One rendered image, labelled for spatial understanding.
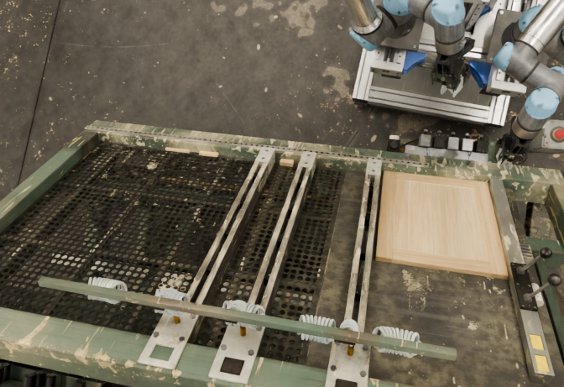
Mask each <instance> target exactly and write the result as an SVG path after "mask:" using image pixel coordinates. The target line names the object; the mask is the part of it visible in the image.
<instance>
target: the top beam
mask: <svg viewBox="0 0 564 387"><path fill-rule="evenodd" d="M150 338H151V336H148V335H143V334H139V333H135V332H126V331H122V330H118V329H113V328H108V327H100V326H96V325H92V324H86V323H82V322H74V321H70V320H65V319H60V318H56V317H52V316H43V315H39V314H34V313H30V312H25V311H17V310H13V309H8V308H3V307H0V358H1V359H5V360H9V361H14V362H17V363H25V364H28V365H33V366H37V367H41V368H45V369H52V370H56V371H60V372H64V373H68V374H75V375H80V376H84V377H87V378H92V379H99V380H103V381H107V382H111V383H115V384H122V385H126V386H131V387H325V385H326V376H327V369H319V368H314V367H310V366H305V365H301V364H297V363H288V362H284V361H279V360H275V359H270V358H262V357H258V356H256V358H255V360H254V363H253V368H252V371H251V374H250V376H249V380H248V384H247V385H245V384H238V383H233V382H229V381H225V380H220V379H213V378H209V377H208V375H209V373H210V371H211V368H212V365H213V362H214V359H215V357H216V355H217V352H218V348H209V347H205V346H201V345H196V344H192V343H186V345H185V348H184V351H183V353H182V354H181V356H180V359H179V361H178V364H177V365H176V367H175V370H171V369H163V368H160V367H155V366H151V365H147V364H142V363H138V359H139V358H140V355H141V354H142V352H143V350H144V348H145V346H146V344H147V343H148V341H149V339H150ZM173 351H174V348H169V347H165V346H160V345H156V346H155V348H154V351H153V352H152V354H151V356H150V357H151V358H155V359H159V360H164V361H169V359H170V356H171V354H172V353H173ZM368 387H415V386H410V385H406V384H398V383H393V382H389V381H384V380H380V379H371V378H368Z"/></svg>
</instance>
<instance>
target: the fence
mask: <svg viewBox="0 0 564 387"><path fill-rule="evenodd" d="M488 185H489V190H490V193H491V197H492V201H493V208H494V211H495V216H496V219H497V224H498V227H499V234H500V238H501V242H502V246H503V250H504V257H505V261H506V264H507V269H508V272H509V287H510V290H511V295H512V298H513V302H514V309H515V313H516V317H517V321H518V325H519V329H520V336H521V340H522V344H523V348H524V352H525V359H526V363H527V367H528V370H529V375H530V381H531V382H536V383H541V384H551V382H552V380H553V379H554V377H555V375H554V371H553V368H552V365H551V359H550V356H549V353H548V349H547V346H546V340H545V337H544V334H543V331H542V327H541V322H540V318H539V315H538V311H527V310H521V309H520V304H519V301H518V297H517V293H516V289H515V286H514V279H513V275H512V271H511V268H510V263H511V262H513V263H519V264H524V263H525V262H524V259H523V255H522V253H521V249H520V243H519V240H518V237H517V233H516V231H515V227H514V221H513V218H512V215H511V211H510V208H509V203H508V199H507V196H506V193H505V189H504V184H503V181H502V180H498V179H489V182H488ZM530 334H531V335H536V336H540V338H541V341H542V344H543V348H544V350H540V349H534V348H532V345H531V341H530ZM535 355H540V356H545V357H546V361H547V363H548V367H549V370H550V372H546V371H540V370H538V369H537V366H536V362H535Z"/></svg>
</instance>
